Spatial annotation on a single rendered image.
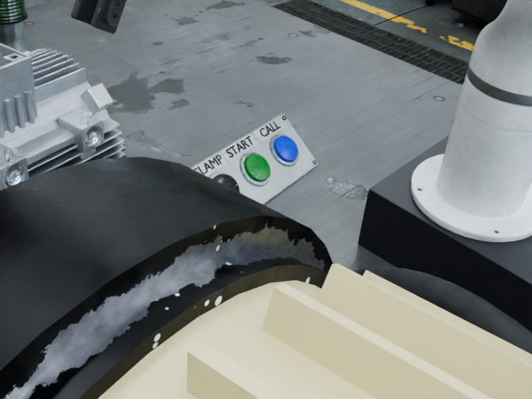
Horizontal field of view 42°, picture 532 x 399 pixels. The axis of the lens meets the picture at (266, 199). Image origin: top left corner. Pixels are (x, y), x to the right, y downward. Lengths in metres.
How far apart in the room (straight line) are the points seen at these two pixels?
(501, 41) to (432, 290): 0.60
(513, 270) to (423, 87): 0.71
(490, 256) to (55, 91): 0.56
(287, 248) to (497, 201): 0.80
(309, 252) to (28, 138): 0.59
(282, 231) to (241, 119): 1.18
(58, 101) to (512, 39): 0.50
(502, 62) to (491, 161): 0.13
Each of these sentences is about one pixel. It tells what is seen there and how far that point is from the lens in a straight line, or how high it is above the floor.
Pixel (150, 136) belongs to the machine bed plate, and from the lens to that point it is 1.27.
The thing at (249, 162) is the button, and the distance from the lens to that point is 0.69.
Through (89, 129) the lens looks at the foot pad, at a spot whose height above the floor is 1.07.
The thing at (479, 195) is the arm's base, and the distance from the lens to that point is 0.95.
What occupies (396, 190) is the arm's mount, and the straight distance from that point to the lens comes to 1.00.
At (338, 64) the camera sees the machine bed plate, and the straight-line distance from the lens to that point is 1.60.
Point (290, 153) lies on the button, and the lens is 0.73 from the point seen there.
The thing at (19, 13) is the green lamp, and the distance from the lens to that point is 1.13.
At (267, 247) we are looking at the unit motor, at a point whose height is 1.35.
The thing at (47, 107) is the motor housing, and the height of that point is 1.08.
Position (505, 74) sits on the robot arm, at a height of 1.12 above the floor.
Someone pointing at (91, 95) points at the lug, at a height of 1.09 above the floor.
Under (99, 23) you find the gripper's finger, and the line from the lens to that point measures 0.74.
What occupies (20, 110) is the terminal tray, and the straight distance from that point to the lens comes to 0.74.
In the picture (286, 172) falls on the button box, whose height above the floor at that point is 1.05.
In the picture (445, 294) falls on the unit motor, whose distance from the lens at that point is 0.27.
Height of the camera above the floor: 1.45
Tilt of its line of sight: 35 degrees down
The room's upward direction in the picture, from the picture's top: 6 degrees clockwise
